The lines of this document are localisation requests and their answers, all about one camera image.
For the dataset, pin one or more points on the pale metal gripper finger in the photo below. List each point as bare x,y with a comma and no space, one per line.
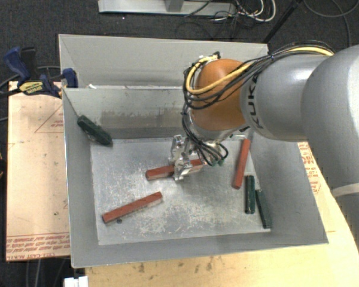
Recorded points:
184,168
177,145

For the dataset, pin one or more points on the red-brown block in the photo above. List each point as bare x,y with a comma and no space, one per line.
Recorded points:
241,164
131,207
160,172

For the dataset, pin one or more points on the grey metal bin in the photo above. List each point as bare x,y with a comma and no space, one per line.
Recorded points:
197,208

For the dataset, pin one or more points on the dark green flat block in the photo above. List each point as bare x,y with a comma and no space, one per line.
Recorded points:
264,209
249,194
94,129

